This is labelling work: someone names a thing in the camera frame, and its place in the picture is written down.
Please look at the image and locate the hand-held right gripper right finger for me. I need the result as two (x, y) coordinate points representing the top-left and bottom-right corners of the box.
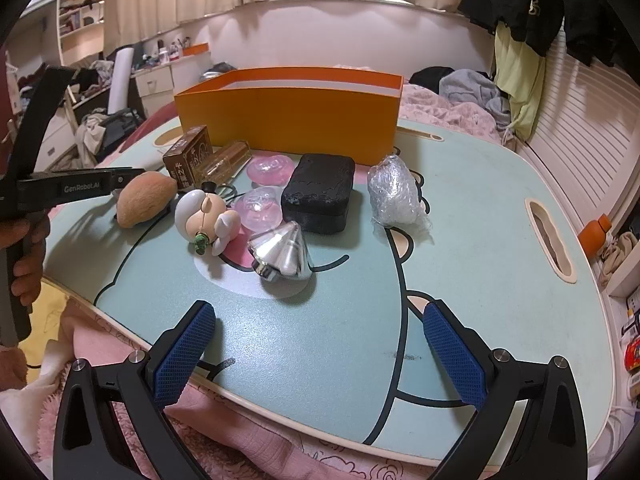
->
(422, 299), (588, 480)

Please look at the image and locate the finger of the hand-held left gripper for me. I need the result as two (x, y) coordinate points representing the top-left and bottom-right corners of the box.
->
(111, 168), (147, 192)

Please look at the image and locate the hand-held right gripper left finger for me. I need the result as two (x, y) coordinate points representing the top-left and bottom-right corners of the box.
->
(52, 300), (217, 480)

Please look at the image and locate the brown plush bear toy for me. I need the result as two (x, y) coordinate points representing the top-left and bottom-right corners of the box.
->
(116, 170), (178, 228)

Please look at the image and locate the clear square cosmetic tube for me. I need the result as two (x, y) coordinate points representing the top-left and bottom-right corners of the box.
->
(197, 141), (252, 187)

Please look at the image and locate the pink heart-shaped case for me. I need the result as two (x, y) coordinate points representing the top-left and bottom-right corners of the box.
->
(235, 186), (286, 233)
(246, 155), (297, 184)

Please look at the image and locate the orange cardboard box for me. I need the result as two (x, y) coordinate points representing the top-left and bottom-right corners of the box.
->
(173, 66), (404, 167)

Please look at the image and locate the person's left forearm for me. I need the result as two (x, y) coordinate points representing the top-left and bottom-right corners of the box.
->
(0, 345), (28, 392)

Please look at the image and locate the person's left hand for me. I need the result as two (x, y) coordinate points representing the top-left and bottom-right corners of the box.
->
(0, 210), (51, 311)

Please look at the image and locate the white cloth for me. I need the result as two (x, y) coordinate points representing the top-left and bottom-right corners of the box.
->
(75, 112), (118, 163)

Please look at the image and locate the white-haired doll figurine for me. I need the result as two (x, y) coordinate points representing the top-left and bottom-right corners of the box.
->
(174, 184), (243, 257)

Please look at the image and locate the white paper roll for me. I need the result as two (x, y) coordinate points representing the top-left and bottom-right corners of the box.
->
(107, 46), (136, 116)

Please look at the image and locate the pink fleece blanket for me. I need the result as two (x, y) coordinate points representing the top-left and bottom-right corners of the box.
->
(40, 305), (501, 480)

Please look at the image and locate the white desk with drawers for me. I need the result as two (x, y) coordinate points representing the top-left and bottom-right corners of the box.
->
(131, 52), (211, 111)

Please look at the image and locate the yellow cloth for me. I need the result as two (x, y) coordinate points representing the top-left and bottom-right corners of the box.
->
(20, 280), (76, 361)

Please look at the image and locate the silver cone-shaped ornament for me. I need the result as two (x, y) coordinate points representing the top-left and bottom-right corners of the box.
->
(247, 220), (315, 283)

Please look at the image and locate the dark grey cloth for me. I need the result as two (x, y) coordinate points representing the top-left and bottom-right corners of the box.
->
(200, 61), (238, 81)

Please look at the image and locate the white bookshelf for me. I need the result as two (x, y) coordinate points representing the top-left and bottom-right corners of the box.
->
(602, 240), (640, 411)

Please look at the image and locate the orange bottle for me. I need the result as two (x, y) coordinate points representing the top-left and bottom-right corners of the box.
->
(577, 214), (613, 257)

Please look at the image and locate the black rectangular case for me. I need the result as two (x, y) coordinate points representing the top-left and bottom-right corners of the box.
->
(280, 153), (357, 235)

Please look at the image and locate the beige cloth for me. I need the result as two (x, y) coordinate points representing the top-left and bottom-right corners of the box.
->
(597, 232), (640, 291)

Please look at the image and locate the pink printed blanket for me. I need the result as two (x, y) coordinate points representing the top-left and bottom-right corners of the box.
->
(397, 82), (506, 146)

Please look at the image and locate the white wardrobe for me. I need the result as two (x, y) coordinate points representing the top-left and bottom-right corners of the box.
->
(515, 25), (640, 241)

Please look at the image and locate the grey garment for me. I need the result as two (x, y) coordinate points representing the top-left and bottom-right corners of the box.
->
(440, 69), (511, 128)

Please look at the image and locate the black garment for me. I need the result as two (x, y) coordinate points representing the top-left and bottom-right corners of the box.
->
(409, 66), (458, 93)

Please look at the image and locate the yellow-green garment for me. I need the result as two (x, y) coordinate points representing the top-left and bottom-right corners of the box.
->
(492, 20), (547, 143)

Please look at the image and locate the white wall shelf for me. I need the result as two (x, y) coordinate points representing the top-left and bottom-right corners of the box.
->
(55, 0), (108, 68)

